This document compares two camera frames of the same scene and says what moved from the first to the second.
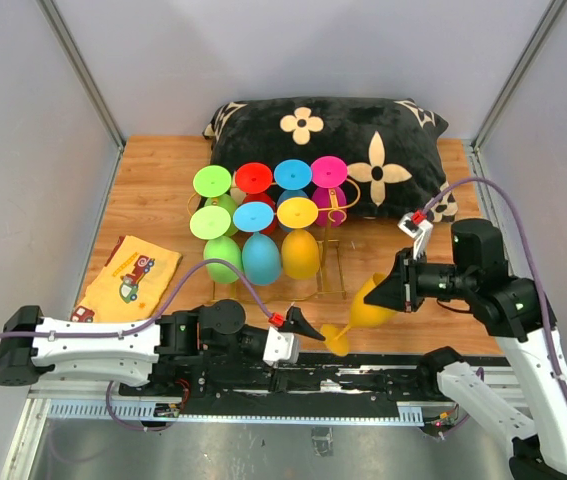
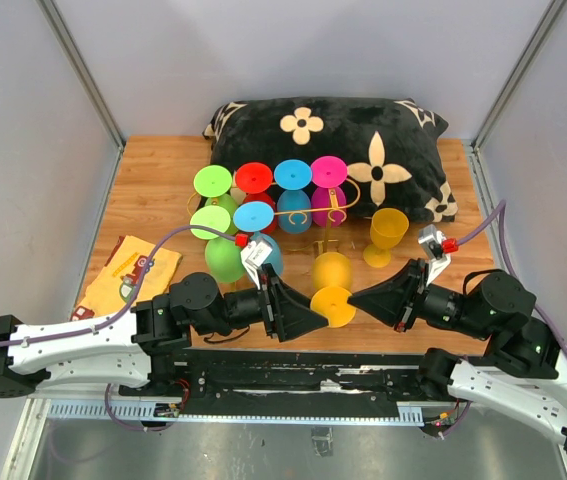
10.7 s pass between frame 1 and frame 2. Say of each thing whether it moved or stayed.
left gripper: moved
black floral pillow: stayed
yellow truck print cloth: stayed
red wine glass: stayed
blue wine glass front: stayed
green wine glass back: stayed
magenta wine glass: stayed
